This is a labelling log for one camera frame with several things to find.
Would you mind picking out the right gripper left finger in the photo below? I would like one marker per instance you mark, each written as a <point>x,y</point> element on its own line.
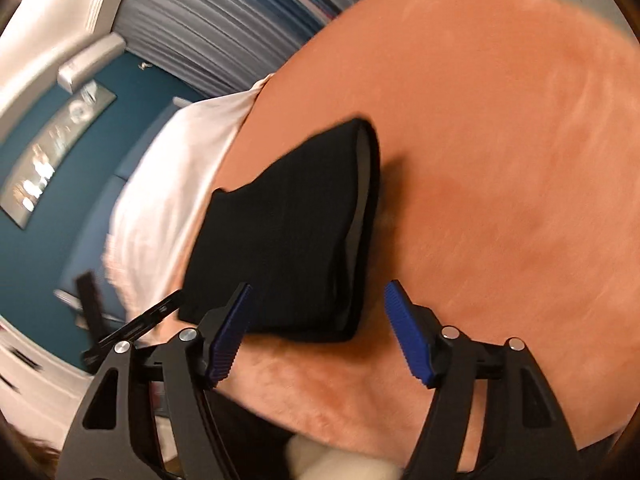
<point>115,433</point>

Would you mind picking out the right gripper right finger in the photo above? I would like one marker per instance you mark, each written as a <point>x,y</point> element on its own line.
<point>493,413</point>

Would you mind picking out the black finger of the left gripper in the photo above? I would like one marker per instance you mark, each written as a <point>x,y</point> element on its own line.
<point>103,340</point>

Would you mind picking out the black pants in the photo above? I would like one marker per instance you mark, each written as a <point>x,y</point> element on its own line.
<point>299,234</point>

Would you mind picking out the blue upholstered headboard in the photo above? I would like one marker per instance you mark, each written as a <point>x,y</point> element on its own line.
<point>89,247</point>

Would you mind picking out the white pillow sheet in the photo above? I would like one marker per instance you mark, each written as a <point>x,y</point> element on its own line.
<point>153,223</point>

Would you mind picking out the white air conditioner unit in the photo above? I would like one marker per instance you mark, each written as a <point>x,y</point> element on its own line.
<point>83,65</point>

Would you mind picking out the orange plush bed blanket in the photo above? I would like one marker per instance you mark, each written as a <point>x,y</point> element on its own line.
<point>509,134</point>

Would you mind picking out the grey pleated curtain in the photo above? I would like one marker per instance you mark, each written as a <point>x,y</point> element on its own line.
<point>221,46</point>

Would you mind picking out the silver framed wall art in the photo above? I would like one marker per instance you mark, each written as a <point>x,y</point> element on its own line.
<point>35,168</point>

